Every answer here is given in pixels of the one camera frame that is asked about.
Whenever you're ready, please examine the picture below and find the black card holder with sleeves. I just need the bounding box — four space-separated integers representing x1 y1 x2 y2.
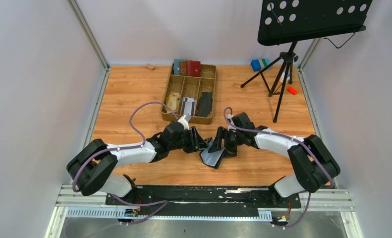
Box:
199 148 225 170

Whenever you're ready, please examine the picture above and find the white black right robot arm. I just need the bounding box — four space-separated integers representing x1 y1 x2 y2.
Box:
200 112 340 198

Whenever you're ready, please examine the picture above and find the silver black cards stack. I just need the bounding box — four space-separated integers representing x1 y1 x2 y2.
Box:
179 97 197 116

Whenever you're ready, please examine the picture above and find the gold cards stack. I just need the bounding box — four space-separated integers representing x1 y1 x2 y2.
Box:
166 92 181 114

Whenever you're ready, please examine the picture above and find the red card wallet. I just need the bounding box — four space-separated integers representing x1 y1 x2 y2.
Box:
187 60 201 77

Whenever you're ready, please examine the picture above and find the blue card wallet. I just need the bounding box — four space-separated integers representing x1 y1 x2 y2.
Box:
172 59 186 75

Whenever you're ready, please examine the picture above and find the brown card wallet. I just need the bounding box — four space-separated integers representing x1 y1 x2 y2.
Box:
178 60 188 76

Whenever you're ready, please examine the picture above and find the woven wicker tray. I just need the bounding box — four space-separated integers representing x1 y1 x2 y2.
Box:
163 63 218 125

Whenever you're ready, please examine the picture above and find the red block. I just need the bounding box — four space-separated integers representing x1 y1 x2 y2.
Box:
287 87 298 95

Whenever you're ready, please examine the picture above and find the blue block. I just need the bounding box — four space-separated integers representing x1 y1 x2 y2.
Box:
250 59 264 72

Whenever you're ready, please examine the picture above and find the green block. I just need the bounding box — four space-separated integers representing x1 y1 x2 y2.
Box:
261 58 270 69

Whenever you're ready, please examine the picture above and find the small wooden block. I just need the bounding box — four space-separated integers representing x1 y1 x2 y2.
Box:
145 63 155 70

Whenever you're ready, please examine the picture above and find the black music stand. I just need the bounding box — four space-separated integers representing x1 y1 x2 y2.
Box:
254 0 372 122

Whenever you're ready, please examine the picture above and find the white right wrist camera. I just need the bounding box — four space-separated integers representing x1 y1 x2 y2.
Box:
226 113 236 131

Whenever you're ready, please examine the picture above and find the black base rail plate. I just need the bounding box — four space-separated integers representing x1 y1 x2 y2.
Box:
124 185 301 210

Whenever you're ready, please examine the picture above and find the white slotted cable duct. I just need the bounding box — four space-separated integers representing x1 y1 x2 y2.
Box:
66 203 273 222

